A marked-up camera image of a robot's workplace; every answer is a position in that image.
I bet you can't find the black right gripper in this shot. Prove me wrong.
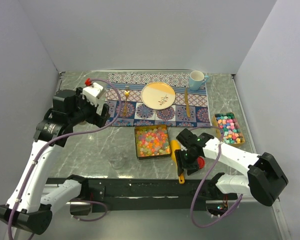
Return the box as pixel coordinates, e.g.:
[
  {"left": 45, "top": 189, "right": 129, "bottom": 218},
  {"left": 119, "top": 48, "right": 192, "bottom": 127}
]
[{"left": 174, "top": 148, "right": 200, "bottom": 176}]

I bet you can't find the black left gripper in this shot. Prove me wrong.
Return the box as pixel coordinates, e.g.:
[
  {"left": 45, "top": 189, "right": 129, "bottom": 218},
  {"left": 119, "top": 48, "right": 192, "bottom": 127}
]
[{"left": 68, "top": 87, "right": 110, "bottom": 128}]

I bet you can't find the yellow plastic scoop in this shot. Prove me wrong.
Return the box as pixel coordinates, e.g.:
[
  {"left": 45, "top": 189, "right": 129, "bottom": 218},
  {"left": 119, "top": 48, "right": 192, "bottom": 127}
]
[{"left": 170, "top": 140, "right": 185, "bottom": 185}]

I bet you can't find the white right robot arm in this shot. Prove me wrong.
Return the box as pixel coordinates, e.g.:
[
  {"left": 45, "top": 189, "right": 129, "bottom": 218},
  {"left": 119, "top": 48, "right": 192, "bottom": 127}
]
[{"left": 174, "top": 128, "right": 289, "bottom": 207}]

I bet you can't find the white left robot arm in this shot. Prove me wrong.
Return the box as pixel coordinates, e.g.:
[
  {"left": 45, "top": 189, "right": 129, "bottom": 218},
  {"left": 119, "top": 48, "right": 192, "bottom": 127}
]
[{"left": 0, "top": 83, "right": 110, "bottom": 235}]

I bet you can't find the square tin of translucent candies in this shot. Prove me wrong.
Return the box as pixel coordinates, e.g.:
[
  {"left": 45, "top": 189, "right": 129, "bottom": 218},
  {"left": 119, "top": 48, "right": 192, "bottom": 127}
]
[{"left": 134, "top": 124, "right": 172, "bottom": 161}]

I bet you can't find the gold tin of opaque candies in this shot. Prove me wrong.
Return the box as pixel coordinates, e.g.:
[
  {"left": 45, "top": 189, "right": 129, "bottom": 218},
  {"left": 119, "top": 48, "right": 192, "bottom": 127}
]
[{"left": 212, "top": 112, "right": 246, "bottom": 147}]

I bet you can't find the red jar lid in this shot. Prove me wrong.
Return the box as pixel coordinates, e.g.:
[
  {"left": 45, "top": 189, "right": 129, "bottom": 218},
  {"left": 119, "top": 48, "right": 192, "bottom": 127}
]
[{"left": 197, "top": 156, "right": 205, "bottom": 170}]

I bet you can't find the gold fork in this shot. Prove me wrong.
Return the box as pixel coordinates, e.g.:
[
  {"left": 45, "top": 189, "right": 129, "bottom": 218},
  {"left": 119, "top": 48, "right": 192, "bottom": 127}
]
[{"left": 122, "top": 85, "right": 130, "bottom": 117}]

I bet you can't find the patterned placemat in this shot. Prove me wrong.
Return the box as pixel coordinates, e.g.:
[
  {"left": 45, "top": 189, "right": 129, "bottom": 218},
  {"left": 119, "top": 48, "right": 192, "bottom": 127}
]
[{"left": 105, "top": 72, "right": 211, "bottom": 127}]

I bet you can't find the gold knife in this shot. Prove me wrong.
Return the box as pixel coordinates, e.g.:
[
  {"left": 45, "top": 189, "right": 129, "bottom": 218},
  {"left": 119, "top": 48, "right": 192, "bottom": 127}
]
[{"left": 184, "top": 88, "right": 191, "bottom": 118}]

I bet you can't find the clear glass jar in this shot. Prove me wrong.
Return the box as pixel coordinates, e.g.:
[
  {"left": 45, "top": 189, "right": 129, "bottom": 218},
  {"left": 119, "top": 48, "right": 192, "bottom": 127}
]
[{"left": 106, "top": 147, "right": 127, "bottom": 170}]

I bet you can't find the cream and orange plate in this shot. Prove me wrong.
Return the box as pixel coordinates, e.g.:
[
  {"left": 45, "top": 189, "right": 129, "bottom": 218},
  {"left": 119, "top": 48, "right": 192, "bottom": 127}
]
[{"left": 140, "top": 82, "right": 176, "bottom": 110}]

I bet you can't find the light blue mug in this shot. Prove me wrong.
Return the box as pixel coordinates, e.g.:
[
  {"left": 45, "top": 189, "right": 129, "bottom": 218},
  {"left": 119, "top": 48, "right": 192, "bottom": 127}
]
[{"left": 188, "top": 70, "right": 210, "bottom": 91}]

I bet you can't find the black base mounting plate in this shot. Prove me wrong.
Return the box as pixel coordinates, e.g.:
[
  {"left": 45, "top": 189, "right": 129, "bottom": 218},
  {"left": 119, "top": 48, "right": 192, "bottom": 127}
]
[{"left": 44, "top": 176, "right": 239, "bottom": 214}]

